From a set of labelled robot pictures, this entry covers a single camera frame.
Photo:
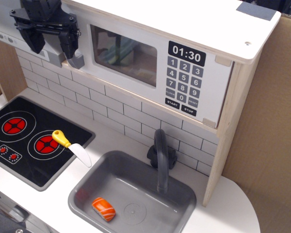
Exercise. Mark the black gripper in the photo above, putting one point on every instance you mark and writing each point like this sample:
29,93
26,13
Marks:
46,16

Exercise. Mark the white toy microwave door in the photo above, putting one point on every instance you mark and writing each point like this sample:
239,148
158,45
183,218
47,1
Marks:
164,68

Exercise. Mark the wooden microwave cabinet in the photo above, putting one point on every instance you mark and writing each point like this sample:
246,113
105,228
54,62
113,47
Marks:
218,27

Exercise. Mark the grey range hood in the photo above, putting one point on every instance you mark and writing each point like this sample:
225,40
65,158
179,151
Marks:
51,51

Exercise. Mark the green toy vegetable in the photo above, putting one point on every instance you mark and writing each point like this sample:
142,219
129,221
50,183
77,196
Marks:
117,52

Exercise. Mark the black toy stove top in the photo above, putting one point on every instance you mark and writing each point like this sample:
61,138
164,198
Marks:
27,149

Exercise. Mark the dark grey toy faucet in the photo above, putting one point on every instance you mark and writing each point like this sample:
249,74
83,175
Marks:
162,158

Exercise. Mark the grey toy sink basin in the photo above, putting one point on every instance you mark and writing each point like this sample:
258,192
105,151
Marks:
130,186

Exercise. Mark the grey oven front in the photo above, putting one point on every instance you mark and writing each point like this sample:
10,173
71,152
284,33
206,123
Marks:
15,219

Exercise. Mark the orange salmon sushi toy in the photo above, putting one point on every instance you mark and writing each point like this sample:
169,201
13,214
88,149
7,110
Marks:
103,208

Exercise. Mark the grey tape patch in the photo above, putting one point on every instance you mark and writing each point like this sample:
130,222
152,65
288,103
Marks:
256,11

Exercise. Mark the brown cardboard panel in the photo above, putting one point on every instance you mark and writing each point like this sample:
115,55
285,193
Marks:
259,159

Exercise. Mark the yellow handled toy knife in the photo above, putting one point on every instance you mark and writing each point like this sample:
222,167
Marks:
76,148

